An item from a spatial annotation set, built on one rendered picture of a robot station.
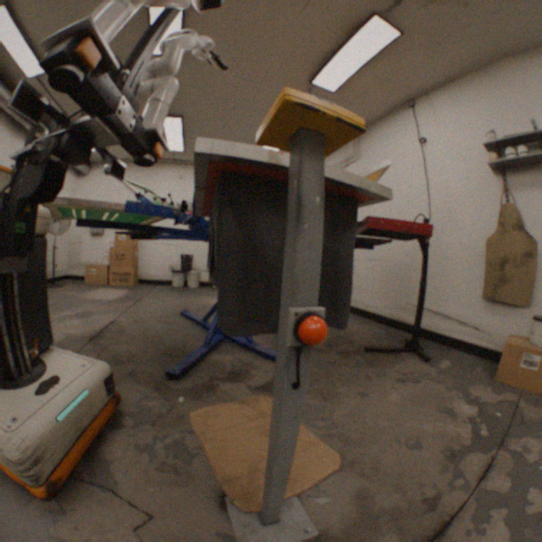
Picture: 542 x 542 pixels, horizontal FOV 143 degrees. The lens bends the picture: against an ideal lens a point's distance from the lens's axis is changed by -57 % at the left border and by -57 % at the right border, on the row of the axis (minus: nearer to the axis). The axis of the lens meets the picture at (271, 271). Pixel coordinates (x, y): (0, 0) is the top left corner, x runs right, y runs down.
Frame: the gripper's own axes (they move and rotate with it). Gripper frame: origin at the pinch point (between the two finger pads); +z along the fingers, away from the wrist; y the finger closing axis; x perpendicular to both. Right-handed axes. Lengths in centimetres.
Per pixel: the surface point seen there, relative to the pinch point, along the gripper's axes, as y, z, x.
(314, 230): 12, 114, -16
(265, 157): 3, 89, -15
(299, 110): 20, 103, -8
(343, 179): -12, 96, -1
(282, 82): -109, -133, 67
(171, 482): 4, 156, -90
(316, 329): 14, 125, -22
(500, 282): -139, 180, 106
